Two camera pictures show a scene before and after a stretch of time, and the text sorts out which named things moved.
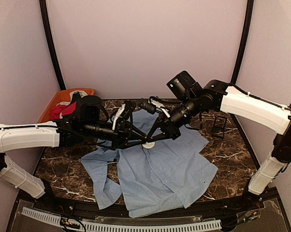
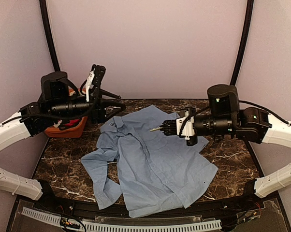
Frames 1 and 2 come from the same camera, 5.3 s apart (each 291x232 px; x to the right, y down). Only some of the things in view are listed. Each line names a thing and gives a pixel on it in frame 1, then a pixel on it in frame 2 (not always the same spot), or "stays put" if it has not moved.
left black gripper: [122, 134] to [98, 111]
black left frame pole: [42, 5] stays put
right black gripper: [169, 129] to [182, 110]
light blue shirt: [148, 180] stays put
